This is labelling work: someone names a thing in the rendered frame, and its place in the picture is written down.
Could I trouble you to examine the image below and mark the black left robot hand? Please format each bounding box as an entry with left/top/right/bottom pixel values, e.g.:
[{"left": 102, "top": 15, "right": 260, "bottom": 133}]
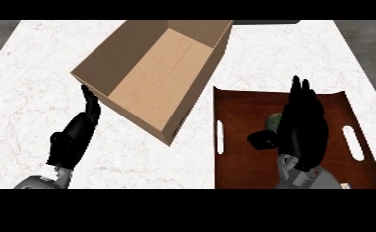
[{"left": 45, "top": 84, "right": 102, "bottom": 171}]

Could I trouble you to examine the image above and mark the dark red wooden tray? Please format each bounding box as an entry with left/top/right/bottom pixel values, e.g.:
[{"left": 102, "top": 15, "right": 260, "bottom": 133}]
[{"left": 210, "top": 86, "right": 376, "bottom": 190}]

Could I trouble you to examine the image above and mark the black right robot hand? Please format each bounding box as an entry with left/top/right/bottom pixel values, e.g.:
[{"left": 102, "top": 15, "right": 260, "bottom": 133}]
[{"left": 244, "top": 75, "right": 330, "bottom": 173}]

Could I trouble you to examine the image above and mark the open cardboard box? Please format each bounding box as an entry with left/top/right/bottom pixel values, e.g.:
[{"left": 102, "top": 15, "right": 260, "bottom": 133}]
[{"left": 69, "top": 20, "right": 234, "bottom": 147}]

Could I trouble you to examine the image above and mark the green squash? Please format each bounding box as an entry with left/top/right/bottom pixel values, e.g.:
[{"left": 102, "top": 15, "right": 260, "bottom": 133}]
[{"left": 263, "top": 112, "right": 284, "bottom": 134}]

